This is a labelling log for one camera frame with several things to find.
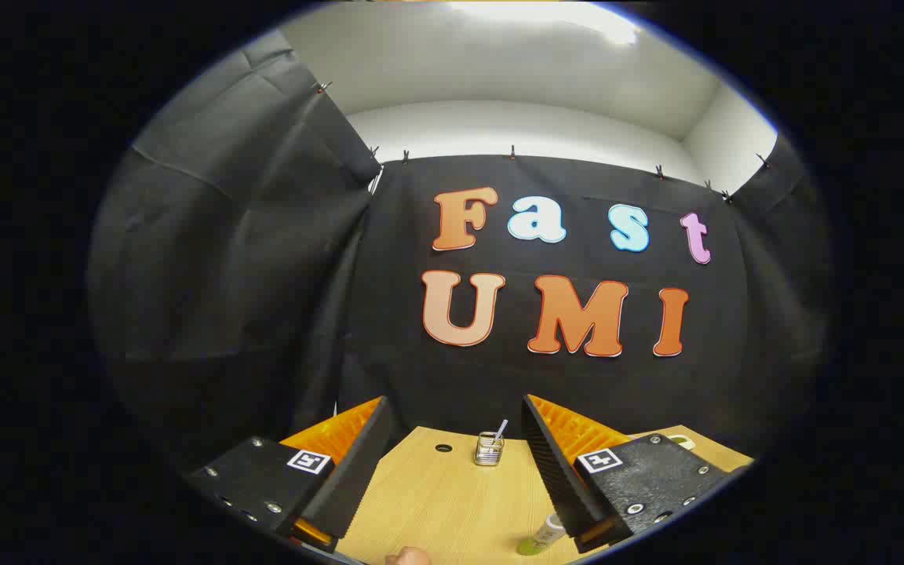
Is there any white green label juice bottle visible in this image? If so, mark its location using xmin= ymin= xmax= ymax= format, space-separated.
xmin=516 ymin=514 xmax=567 ymax=556

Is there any wire mesh utensil holder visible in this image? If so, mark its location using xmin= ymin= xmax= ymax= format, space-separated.
xmin=474 ymin=432 xmax=505 ymax=467

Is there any wooden table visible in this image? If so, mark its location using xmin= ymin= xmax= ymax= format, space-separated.
xmin=334 ymin=424 xmax=755 ymax=565

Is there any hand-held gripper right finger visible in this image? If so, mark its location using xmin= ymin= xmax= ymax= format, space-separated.
xmin=521 ymin=394 xmax=751 ymax=554

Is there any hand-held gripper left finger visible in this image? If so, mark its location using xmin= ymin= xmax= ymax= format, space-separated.
xmin=185 ymin=396 xmax=392 ymax=554

